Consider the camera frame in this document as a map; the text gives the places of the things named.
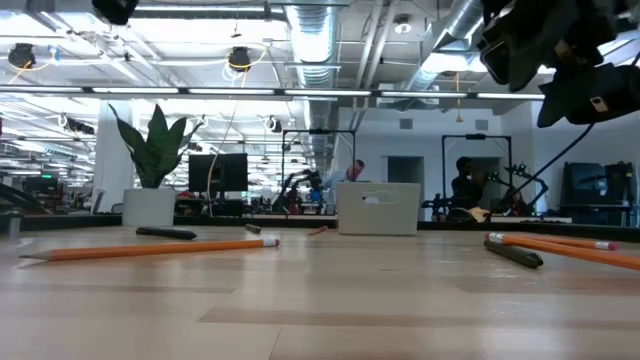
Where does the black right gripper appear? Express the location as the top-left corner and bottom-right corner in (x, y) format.
(537, 24), (640, 129)

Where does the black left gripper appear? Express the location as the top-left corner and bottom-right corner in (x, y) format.
(91, 0), (140, 26)

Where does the light grey plastic bin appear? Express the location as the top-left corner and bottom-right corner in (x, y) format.
(335, 181), (422, 237)

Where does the black equipment cart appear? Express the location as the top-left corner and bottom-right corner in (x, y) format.
(559, 160), (639, 227)

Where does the black ceiling device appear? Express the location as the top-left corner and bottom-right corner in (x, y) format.
(228, 46), (253, 74)
(7, 42), (37, 70)

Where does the green snake plant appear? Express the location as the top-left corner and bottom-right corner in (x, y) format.
(108, 103), (204, 190)

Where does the person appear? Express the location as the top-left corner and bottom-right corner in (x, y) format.
(449, 156), (489, 212)
(322, 158), (366, 192)

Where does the white plant pot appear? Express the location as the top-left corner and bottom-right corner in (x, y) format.
(121, 187), (177, 228)

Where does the long ceiling light bar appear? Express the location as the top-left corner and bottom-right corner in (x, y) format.
(0, 84), (546, 102)

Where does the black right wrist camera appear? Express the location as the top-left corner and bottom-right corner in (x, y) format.
(476, 18), (552, 93)

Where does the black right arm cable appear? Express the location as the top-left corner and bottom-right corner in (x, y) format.
(485, 122), (597, 222)

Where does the black frame stand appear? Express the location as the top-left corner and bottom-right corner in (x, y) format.
(440, 133), (514, 216)
(281, 128), (358, 201)

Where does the yellow hanging cord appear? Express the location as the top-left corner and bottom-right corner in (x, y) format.
(453, 72), (464, 124)

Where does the silver spiral air duct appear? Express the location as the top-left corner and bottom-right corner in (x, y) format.
(402, 0), (484, 94)
(283, 0), (342, 174)

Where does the black aluminium table frame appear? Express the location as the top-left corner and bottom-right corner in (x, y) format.
(0, 212), (640, 244)

